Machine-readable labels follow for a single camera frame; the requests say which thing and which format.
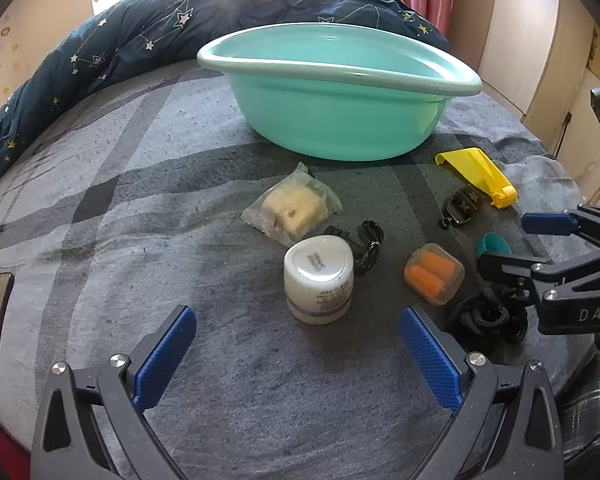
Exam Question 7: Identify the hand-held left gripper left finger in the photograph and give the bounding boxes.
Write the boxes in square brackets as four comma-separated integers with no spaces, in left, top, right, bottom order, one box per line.
[30,304,198,480]

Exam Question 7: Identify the teal plastic basin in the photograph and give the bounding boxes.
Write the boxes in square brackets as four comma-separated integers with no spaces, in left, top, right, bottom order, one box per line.
[196,24,482,162]

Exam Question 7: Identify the small teal plastic cup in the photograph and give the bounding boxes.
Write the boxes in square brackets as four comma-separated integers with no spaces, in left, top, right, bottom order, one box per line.
[476,231,513,261]

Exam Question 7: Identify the black cable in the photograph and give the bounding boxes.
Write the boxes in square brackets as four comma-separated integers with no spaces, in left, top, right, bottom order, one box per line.
[322,220,385,277]

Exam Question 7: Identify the grey plaid cloth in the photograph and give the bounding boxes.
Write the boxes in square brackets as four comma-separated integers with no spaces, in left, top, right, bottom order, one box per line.
[555,345,600,466]

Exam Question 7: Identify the yellow plastic scoop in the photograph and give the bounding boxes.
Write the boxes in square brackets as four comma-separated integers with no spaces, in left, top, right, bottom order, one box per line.
[434,147,518,209]

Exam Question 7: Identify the yellowed wall poster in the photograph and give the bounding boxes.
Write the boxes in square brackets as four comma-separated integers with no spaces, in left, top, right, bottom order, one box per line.
[586,27,600,80]

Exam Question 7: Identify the white cream jar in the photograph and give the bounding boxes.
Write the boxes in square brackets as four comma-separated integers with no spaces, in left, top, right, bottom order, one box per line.
[283,238,355,325]

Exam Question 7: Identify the beige wardrobe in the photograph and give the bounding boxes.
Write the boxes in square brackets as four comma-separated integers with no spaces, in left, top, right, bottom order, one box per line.
[450,0,600,203]

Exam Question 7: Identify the brown key fob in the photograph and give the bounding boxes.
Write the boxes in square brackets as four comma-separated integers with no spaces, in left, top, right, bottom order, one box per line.
[439,187,482,230]

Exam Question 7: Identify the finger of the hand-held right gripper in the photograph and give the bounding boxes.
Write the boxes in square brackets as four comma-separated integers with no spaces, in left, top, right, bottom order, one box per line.
[477,244,600,307]
[521,204,600,248]

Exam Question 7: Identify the navy star-print quilt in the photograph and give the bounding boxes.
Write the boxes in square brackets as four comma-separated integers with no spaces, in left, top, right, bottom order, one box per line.
[0,0,451,183]

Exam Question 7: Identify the star wall stickers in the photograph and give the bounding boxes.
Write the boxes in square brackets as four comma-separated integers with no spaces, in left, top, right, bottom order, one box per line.
[0,0,36,96]

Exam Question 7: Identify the grey striped bed sheet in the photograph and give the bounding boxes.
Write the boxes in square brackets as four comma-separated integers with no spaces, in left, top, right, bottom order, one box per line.
[0,55,588,480]

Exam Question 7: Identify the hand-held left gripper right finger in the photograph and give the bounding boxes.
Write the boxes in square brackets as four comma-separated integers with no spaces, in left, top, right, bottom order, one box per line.
[399,306,566,480]

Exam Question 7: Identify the clear case with orange earplugs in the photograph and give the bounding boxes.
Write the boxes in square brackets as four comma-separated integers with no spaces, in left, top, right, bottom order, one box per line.
[404,242,466,306]

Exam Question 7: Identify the pastry in clear wrapper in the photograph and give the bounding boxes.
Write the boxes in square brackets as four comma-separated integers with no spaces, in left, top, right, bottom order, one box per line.
[241,161,343,248]

